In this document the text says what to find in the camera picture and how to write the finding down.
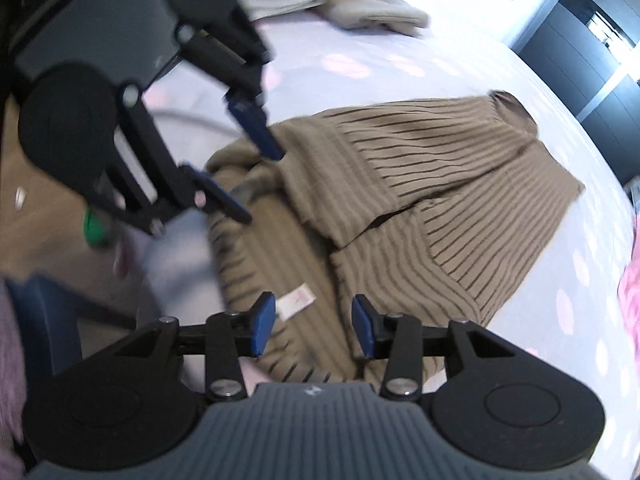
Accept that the polka dot bed sheet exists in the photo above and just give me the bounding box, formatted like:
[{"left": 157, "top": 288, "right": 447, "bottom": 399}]
[{"left": 140, "top": 12, "right": 639, "bottom": 479}]

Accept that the brown striped shirt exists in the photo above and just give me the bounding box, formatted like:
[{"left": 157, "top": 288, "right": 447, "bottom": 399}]
[{"left": 206, "top": 91, "right": 582, "bottom": 385}]

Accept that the pink pillow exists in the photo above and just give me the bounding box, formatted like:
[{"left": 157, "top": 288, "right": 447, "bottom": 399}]
[{"left": 617, "top": 214, "right": 640, "bottom": 358}]

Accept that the black wardrobe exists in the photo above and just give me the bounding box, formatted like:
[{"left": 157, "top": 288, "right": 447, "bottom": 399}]
[{"left": 518, "top": 0, "right": 639, "bottom": 184}]

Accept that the tan folded garment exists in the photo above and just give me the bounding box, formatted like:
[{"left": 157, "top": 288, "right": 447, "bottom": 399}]
[{"left": 317, "top": 0, "right": 430, "bottom": 37}]

